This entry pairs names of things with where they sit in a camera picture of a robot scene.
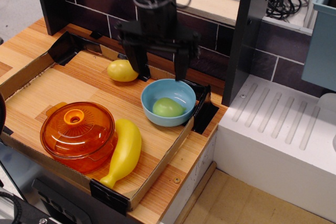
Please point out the green toy pear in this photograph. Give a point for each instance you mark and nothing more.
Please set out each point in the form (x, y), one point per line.
(167, 107)

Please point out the orange transparent pot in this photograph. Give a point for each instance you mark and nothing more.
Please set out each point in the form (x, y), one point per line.
(78, 153)

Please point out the white toy sink drainboard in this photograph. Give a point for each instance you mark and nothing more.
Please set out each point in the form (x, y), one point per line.
(281, 141)

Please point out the light blue bowl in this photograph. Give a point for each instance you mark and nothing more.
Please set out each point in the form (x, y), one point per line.
(178, 91)

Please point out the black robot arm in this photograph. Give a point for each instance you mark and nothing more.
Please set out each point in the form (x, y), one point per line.
(157, 28)

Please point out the yellow toy banana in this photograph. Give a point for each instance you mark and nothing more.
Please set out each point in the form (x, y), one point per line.
(126, 154)

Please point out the orange transparent pot lid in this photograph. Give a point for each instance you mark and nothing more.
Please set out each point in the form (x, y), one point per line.
(77, 128)

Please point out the teal plastic bin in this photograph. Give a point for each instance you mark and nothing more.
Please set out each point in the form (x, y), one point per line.
(319, 67)

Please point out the yellow toy potato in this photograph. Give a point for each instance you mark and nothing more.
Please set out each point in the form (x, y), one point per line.
(121, 70)

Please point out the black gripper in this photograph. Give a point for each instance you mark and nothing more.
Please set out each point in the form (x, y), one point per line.
(158, 28)

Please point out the dark grey vertical post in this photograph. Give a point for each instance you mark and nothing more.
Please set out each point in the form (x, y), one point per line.
(250, 15)

